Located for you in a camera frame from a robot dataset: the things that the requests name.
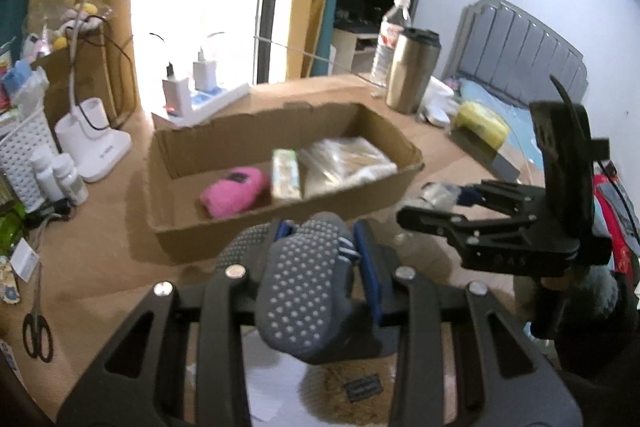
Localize pink knitted item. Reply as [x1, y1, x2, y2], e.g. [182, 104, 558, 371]
[198, 167, 268, 220]

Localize grey dotted sock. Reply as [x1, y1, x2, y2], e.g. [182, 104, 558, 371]
[216, 212, 399, 365]

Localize white foam sheet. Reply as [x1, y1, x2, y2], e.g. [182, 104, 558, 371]
[304, 162, 398, 198]

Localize clear bubble wrap piece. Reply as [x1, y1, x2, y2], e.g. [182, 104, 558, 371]
[410, 182, 462, 211]

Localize right hand grey glove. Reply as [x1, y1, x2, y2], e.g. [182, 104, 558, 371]
[514, 263, 622, 318]

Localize green tissue packet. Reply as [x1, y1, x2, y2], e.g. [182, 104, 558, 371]
[271, 148, 303, 202]

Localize clear plastic bag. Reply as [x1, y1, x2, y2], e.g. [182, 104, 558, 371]
[298, 136, 395, 181]

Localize yellow tissue pack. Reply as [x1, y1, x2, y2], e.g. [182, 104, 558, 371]
[452, 101, 510, 150]

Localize blue patterned bedsheet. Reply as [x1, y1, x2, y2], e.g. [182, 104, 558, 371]
[460, 79, 544, 171]

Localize brown cardboard box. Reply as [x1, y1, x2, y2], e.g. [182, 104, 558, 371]
[145, 103, 423, 262]

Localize brown woven item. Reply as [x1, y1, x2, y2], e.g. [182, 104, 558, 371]
[298, 355, 397, 426]

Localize white power strip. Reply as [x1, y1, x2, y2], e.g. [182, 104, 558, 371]
[151, 83, 250, 129]

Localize white paper sheet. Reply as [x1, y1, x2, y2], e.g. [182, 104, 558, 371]
[242, 331, 328, 426]

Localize grey padded headboard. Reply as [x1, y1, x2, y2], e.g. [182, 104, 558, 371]
[444, 0, 588, 107]

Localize white side desk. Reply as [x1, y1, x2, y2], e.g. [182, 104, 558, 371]
[329, 28, 378, 75]

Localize steel travel tumbler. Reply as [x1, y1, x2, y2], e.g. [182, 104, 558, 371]
[385, 27, 442, 114]

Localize white desk lamp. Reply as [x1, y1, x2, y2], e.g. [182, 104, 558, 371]
[54, 0, 132, 183]

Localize black usb device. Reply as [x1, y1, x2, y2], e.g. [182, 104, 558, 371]
[24, 198, 74, 230]

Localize white pill bottle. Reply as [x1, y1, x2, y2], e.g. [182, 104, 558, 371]
[52, 153, 89, 206]
[29, 144, 64, 202]

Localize clear water bottle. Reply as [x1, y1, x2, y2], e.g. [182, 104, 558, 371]
[371, 0, 411, 86]

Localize brown paper bag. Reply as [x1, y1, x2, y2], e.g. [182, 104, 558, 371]
[32, 29, 138, 128]

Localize black scissors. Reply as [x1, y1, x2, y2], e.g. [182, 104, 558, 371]
[22, 265, 54, 363]

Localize white lattice basket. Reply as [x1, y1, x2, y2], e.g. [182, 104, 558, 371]
[0, 104, 58, 212]

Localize cartoon print packet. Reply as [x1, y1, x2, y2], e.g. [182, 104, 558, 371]
[0, 256, 21, 305]

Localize plush toy bundle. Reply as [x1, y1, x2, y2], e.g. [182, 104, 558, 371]
[26, 2, 113, 54]

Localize white charger black cable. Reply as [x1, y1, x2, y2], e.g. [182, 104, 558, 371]
[74, 18, 194, 134]

